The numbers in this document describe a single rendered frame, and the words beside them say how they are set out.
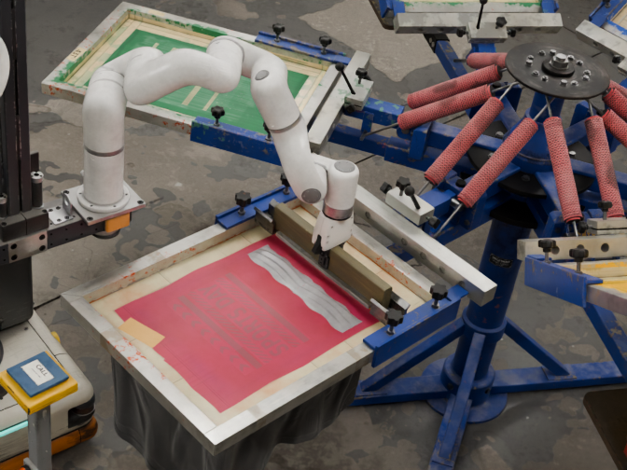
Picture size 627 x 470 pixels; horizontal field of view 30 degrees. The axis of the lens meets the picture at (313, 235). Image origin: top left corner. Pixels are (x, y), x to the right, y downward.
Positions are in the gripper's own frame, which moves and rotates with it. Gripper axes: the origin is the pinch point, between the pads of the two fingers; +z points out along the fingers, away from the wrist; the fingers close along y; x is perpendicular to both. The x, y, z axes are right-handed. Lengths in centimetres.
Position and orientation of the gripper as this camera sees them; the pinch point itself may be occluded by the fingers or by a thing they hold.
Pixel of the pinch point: (328, 257)
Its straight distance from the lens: 297.5
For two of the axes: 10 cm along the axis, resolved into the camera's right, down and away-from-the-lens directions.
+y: -7.3, 3.6, -5.9
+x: 6.8, 5.2, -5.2
